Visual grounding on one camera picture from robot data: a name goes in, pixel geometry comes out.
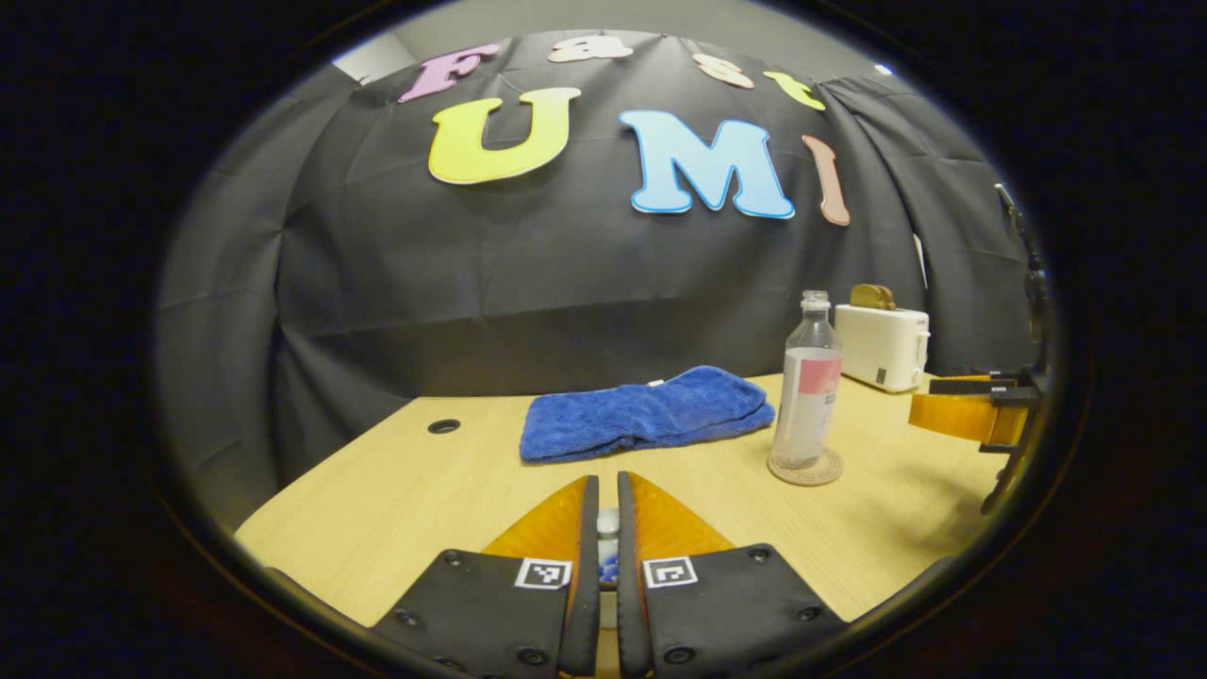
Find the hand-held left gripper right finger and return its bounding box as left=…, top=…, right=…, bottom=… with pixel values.
left=616, top=471, right=848, bottom=679

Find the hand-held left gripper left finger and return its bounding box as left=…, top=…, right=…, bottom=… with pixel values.
left=371, top=473, right=603, bottom=679

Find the white blue teacup lid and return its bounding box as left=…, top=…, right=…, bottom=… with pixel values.
left=597, top=507, right=620, bottom=588

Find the round wooden coaster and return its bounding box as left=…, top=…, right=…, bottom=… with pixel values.
left=768, top=448, right=844, bottom=488

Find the clear pink-label water bottle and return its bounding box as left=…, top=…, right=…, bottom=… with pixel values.
left=771, top=290, right=843, bottom=470

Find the cream toaster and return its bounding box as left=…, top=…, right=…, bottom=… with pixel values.
left=835, top=304, right=932, bottom=394

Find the blue towel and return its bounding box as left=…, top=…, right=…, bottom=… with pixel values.
left=520, top=366, right=776, bottom=465

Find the black backdrop cloth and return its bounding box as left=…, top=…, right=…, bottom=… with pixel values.
left=156, top=28, right=1038, bottom=529

